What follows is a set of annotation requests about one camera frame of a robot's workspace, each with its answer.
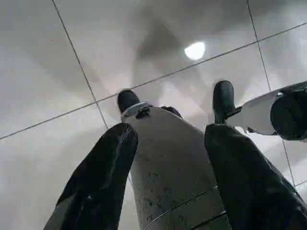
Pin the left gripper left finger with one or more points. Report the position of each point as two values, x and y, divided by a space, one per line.
96 179

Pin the black robot foot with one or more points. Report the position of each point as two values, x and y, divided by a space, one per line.
127 99
223 95

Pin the black right robot foot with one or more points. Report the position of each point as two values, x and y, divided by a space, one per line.
223 95

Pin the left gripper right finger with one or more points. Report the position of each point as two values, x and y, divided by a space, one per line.
247 187

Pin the black left robot foot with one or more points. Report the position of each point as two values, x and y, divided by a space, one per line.
127 99

